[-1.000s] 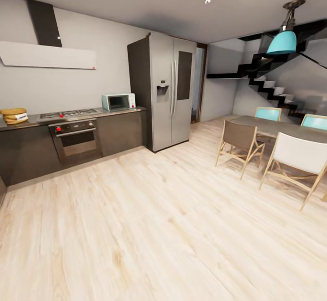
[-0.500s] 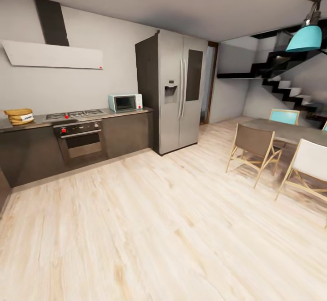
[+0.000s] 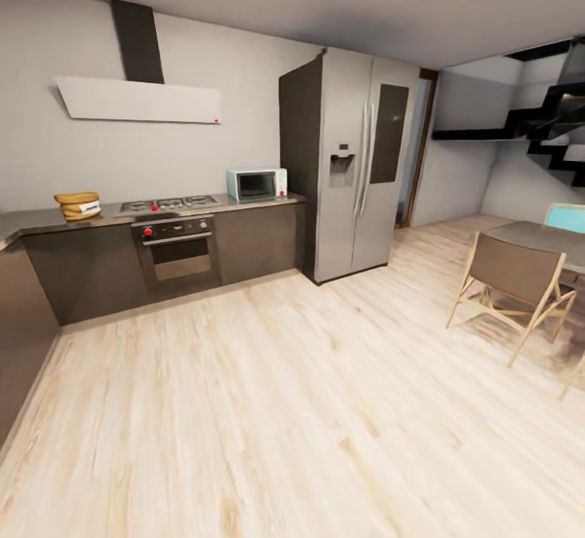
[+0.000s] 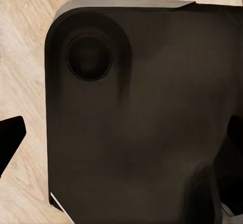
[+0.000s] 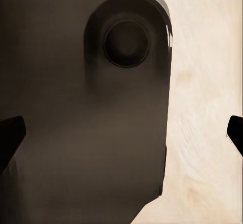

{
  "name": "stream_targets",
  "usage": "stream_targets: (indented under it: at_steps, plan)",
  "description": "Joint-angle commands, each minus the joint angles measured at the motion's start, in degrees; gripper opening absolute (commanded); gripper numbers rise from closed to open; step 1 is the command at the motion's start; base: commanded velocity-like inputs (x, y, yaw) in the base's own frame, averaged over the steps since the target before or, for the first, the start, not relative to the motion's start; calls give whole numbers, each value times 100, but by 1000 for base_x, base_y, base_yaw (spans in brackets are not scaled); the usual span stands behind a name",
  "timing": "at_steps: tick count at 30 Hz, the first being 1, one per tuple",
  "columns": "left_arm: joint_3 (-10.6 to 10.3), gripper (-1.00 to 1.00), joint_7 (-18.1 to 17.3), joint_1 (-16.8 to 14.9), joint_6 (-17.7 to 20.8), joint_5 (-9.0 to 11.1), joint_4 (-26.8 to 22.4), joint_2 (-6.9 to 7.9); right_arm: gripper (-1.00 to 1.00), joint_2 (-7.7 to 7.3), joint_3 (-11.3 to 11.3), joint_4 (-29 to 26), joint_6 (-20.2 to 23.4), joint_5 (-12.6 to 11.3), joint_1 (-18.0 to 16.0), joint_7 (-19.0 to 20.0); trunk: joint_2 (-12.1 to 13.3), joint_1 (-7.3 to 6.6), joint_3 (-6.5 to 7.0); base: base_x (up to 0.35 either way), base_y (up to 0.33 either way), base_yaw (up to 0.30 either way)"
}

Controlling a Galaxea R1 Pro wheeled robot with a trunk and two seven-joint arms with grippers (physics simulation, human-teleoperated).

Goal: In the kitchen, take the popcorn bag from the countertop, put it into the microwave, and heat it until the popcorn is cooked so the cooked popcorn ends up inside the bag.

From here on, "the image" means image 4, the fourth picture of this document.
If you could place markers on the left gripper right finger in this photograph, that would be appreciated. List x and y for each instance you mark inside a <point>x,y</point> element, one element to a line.
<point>235,132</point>

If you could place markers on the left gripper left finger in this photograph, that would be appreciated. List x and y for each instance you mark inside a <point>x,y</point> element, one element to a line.
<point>12,132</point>

